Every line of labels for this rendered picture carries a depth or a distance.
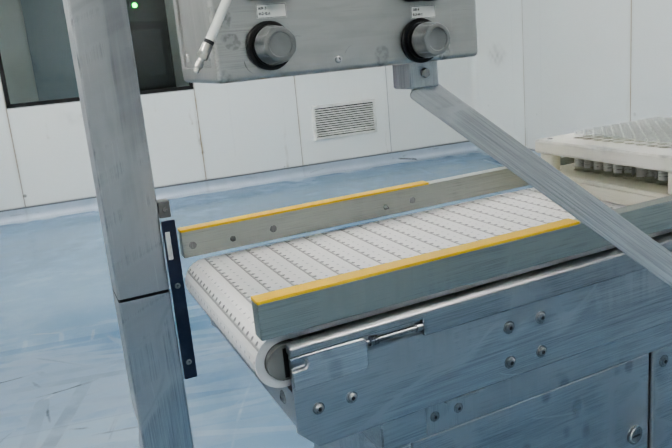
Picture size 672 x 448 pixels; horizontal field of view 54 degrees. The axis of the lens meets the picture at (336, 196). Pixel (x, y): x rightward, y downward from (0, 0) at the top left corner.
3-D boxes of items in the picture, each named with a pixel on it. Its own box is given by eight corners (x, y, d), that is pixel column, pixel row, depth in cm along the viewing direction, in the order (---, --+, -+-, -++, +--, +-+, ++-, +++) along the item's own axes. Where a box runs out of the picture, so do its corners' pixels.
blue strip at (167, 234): (185, 380, 81) (161, 222, 76) (184, 378, 81) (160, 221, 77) (198, 376, 81) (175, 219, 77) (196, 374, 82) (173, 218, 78)
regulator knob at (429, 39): (420, 64, 49) (416, 3, 48) (402, 64, 51) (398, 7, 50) (457, 60, 50) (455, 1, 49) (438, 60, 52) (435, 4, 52)
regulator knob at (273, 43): (259, 72, 44) (252, 2, 43) (248, 72, 46) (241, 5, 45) (306, 67, 45) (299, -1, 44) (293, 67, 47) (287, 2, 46)
